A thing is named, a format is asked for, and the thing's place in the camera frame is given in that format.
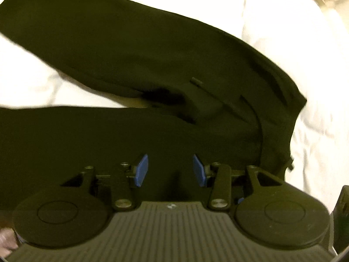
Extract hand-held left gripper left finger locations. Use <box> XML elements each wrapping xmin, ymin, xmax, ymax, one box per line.
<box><xmin>61</xmin><ymin>154</ymin><xmax>149</xmax><ymax>211</ymax></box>

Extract white duvet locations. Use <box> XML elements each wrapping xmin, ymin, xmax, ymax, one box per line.
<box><xmin>0</xmin><ymin>0</ymin><xmax>349</xmax><ymax>213</ymax></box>

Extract black pants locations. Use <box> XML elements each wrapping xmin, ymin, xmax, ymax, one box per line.
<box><xmin>0</xmin><ymin>0</ymin><xmax>307</xmax><ymax>213</ymax></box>

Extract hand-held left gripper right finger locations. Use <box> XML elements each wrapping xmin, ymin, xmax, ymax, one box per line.
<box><xmin>192</xmin><ymin>154</ymin><xmax>287</xmax><ymax>211</ymax></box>

